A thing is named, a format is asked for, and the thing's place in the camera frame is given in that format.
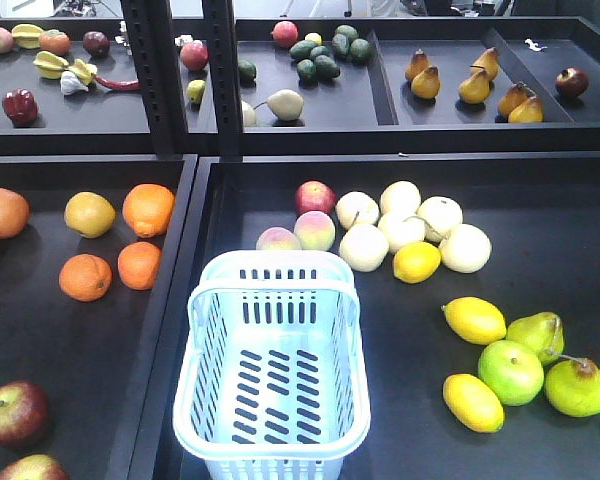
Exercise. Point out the yellow lemon centre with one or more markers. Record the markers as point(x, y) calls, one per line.
point(416, 262)

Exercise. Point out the yellow lemon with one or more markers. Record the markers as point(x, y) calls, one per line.
point(473, 403)
point(416, 262)
point(475, 320)

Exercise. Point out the black shelf post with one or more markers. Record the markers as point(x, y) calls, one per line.
point(151, 36)

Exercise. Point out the red apple front middle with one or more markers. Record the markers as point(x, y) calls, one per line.
point(24, 414)

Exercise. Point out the red chili pepper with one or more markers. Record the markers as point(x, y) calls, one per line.
point(119, 86)

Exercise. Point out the yellow citrus right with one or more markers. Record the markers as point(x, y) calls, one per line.
point(89, 214)

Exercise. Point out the yellow lemon upper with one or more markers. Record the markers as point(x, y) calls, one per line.
point(475, 320)

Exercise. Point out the small orange right front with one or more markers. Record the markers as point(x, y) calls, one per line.
point(85, 277)

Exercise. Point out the orange behind centre apple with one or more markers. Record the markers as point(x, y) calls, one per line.
point(14, 213)

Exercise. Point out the light blue plastic basket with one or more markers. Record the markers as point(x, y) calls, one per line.
point(273, 382)

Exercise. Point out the dark purple plum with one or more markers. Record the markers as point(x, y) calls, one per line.
point(96, 43)

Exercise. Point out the green pear back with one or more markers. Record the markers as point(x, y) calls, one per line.
point(543, 333)

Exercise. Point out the yellow starfruit large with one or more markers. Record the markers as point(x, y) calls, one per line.
point(49, 65)

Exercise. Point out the red apple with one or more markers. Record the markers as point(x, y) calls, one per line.
point(35, 467)
point(24, 414)

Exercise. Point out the green pear right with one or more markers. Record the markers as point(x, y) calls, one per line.
point(572, 386)

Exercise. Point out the green pear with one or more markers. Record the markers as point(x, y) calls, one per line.
point(572, 386)
point(543, 333)

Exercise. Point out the white garlic bulb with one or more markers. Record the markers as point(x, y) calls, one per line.
point(71, 84)

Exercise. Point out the small orange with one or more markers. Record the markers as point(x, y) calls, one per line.
point(85, 277)
point(138, 264)

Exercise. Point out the yellow lemon lower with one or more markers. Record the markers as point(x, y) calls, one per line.
point(473, 403)

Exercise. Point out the red bell pepper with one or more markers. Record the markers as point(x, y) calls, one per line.
point(20, 106)

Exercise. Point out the black upper produce tray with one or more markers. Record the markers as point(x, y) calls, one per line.
point(440, 85)

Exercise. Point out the small orange far right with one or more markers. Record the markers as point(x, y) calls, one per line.
point(138, 264)

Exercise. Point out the red apple front right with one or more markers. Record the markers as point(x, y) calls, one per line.
point(35, 467)

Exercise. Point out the large orange far right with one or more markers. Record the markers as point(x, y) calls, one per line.
point(147, 209)

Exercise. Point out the green apple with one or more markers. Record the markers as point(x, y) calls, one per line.
point(512, 371)

